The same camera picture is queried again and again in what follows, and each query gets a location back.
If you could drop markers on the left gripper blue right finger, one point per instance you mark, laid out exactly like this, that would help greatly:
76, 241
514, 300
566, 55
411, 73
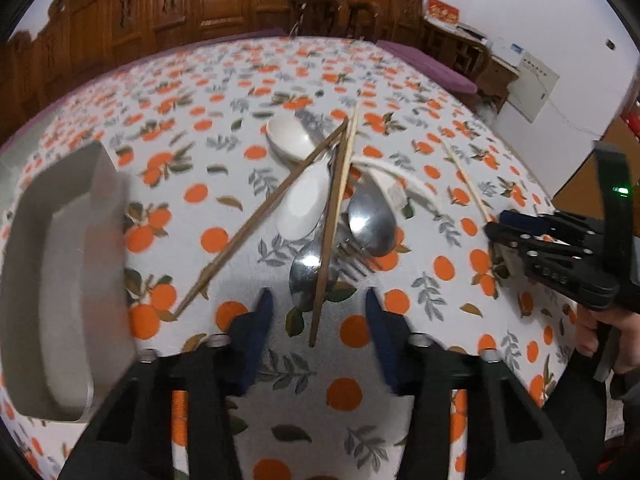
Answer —
416, 365

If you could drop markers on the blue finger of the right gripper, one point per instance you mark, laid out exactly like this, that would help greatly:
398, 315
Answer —
552, 224
520, 242

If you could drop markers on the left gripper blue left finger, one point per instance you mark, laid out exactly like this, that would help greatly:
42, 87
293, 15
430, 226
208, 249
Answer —
209, 375

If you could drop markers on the light bamboo chopstick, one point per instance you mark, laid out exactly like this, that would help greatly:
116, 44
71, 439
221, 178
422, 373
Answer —
350, 154
468, 182

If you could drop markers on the dark wooden chopstick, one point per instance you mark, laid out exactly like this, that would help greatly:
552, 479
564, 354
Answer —
252, 223
329, 229

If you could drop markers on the white plastic fork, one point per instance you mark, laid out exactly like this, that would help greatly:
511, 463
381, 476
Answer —
395, 181

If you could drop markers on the steel fork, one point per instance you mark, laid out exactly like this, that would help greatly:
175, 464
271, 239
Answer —
357, 256

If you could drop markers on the metal rectangular tray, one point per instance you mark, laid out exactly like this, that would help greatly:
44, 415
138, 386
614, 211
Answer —
65, 338

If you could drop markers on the white plastic spoon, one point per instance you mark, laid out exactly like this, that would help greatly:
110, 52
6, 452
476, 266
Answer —
303, 204

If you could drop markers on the white ceramic soup spoon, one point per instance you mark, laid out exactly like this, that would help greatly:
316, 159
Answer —
290, 138

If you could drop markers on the wooden side table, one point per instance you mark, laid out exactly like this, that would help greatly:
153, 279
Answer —
471, 59

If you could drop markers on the purple armchair cushion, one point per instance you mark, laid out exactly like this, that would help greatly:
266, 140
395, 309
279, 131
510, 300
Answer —
446, 77

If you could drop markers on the orange print tablecloth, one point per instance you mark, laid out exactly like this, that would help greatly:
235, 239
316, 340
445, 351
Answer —
187, 131

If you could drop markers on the red gift box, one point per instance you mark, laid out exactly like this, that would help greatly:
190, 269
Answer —
441, 11

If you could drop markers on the carved wooden armchair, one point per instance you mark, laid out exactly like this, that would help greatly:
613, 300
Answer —
400, 5

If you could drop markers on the carved wooden sofa bench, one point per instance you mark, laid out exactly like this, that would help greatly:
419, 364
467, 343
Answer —
84, 39

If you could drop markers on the white wall panel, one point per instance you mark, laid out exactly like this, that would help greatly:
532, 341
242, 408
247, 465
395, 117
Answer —
531, 90

